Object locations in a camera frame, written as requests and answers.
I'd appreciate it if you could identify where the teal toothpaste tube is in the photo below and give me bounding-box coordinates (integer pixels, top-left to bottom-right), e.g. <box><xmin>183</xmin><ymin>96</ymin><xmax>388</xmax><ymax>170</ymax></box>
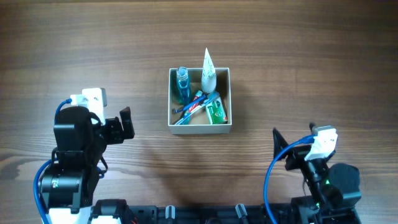
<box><xmin>177</xmin><ymin>90</ymin><xmax>205</xmax><ymax>124</ymax></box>

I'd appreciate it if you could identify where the green Dettol soap bar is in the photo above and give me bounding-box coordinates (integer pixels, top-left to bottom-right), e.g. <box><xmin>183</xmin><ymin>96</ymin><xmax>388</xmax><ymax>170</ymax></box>
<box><xmin>206</xmin><ymin>97</ymin><xmax>228</xmax><ymax>124</ymax></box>

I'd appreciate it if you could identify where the blue mouthwash bottle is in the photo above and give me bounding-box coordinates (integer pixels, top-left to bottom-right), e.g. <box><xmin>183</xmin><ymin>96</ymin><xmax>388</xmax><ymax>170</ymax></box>
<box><xmin>177</xmin><ymin>67</ymin><xmax>191</xmax><ymax>105</ymax></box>

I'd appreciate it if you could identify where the blue white toothbrush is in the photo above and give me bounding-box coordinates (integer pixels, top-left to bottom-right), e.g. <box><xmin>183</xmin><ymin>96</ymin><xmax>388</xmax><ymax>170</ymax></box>
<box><xmin>190</xmin><ymin>91</ymin><xmax>220</xmax><ymax>115</ymax></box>

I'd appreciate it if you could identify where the white lotion tube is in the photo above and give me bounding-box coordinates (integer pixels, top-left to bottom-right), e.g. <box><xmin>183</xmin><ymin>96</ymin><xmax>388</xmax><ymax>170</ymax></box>
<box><xmin>201</xmin><ymin>49</ymin><xmax>216</xmax><ymax>93</ymax></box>

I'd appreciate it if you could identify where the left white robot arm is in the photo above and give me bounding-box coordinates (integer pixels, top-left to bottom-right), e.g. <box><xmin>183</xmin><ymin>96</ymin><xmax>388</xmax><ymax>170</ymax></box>
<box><xmin>34</xmin><ymin>106</ymin><xmax>135</xmax><ymax>223</ymax></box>

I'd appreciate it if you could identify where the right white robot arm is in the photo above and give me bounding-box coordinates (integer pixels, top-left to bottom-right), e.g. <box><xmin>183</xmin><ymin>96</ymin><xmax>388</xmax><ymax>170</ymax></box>
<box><xmin>263</xmin><ymin>123</ymin><xmax>361</xmax><ymax>223</ymax></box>

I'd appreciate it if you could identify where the white cardboard box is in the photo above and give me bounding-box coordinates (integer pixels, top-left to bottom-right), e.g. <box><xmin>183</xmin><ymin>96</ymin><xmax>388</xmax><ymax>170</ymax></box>
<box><xmin>167</xmin><ymin>67</ymin><xmax>233</xmax><ymax>134</ymax></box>

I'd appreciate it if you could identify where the left blue cable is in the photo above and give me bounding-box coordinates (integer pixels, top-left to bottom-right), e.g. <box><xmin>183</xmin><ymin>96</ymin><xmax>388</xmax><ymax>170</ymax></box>
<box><xmin>33</xmin><ymin>98</ymin><xmax>106</xmax><ymax>224</ymax></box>

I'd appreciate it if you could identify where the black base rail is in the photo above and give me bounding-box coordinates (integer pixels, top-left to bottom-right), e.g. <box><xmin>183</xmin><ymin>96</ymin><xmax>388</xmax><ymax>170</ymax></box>
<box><xmin>86</xmin><ymin>198</ymin><xmax>361</xmax><ymax>224</ymax></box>

